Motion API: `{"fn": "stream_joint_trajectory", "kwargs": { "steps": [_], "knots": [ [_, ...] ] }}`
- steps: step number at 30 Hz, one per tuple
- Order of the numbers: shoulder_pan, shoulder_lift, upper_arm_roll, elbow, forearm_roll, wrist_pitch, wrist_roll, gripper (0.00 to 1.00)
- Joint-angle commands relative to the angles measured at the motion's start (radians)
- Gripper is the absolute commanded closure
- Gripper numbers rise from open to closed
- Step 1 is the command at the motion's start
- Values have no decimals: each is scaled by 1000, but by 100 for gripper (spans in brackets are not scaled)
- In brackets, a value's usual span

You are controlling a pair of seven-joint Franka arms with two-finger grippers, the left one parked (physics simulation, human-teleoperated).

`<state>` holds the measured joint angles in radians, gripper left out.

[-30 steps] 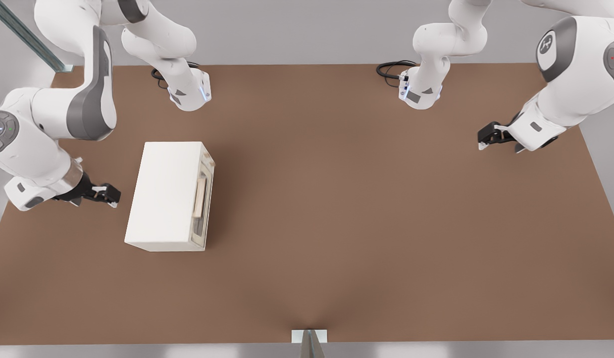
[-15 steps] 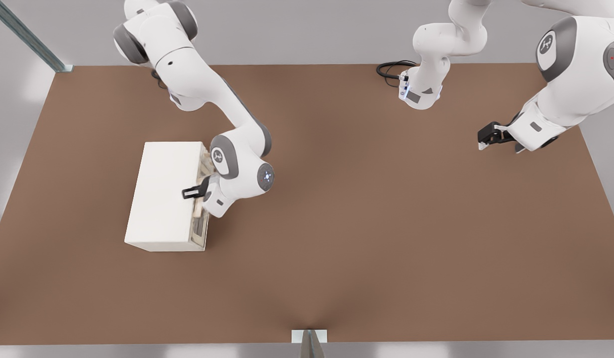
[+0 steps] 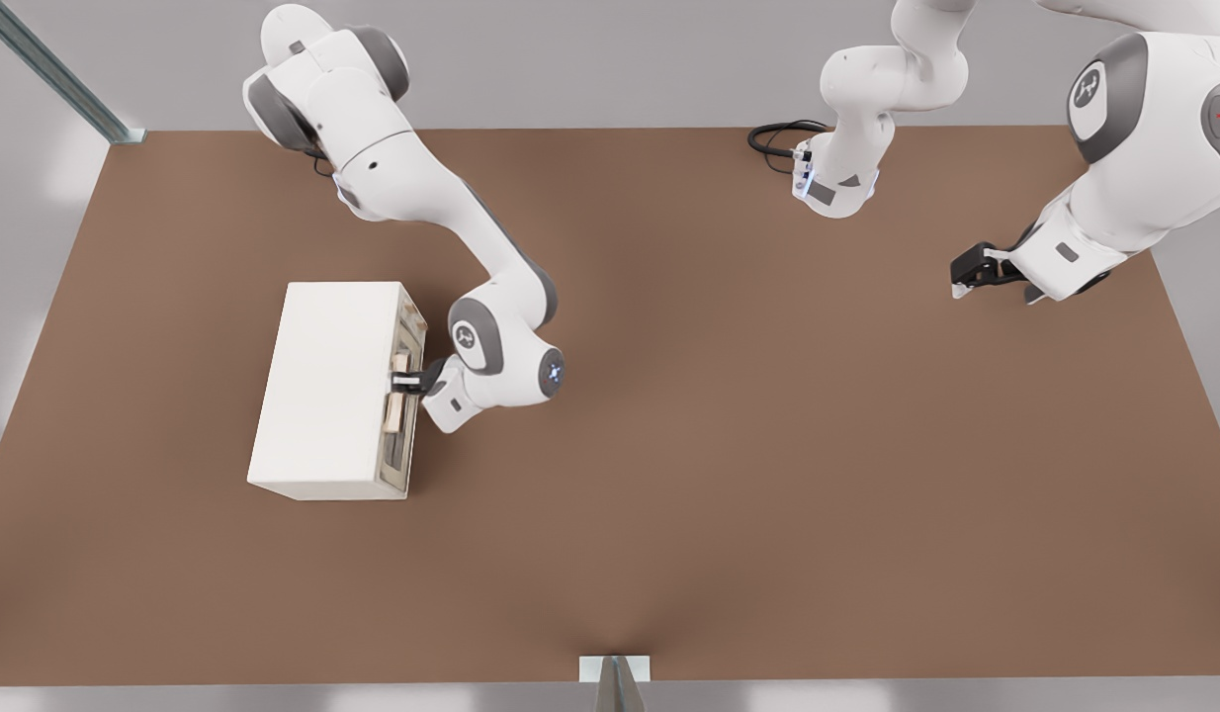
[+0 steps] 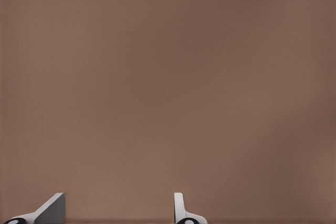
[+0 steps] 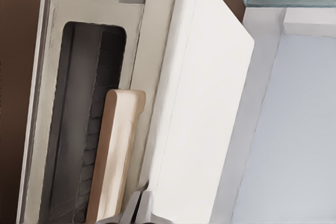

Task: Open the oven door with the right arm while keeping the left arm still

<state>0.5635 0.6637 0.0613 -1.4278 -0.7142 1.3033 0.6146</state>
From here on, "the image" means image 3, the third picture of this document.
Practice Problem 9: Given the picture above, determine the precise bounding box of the pale oven door handle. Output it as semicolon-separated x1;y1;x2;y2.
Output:
386;326;410;437

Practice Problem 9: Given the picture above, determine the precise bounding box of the oven door with glass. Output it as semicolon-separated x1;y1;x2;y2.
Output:
377;285;428;496

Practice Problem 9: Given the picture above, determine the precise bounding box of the white oven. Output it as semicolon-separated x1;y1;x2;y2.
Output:
247;282;428;501

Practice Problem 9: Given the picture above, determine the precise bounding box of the silver frame post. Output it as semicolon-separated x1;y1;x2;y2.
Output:
579;655;652;712
0;0;147;145

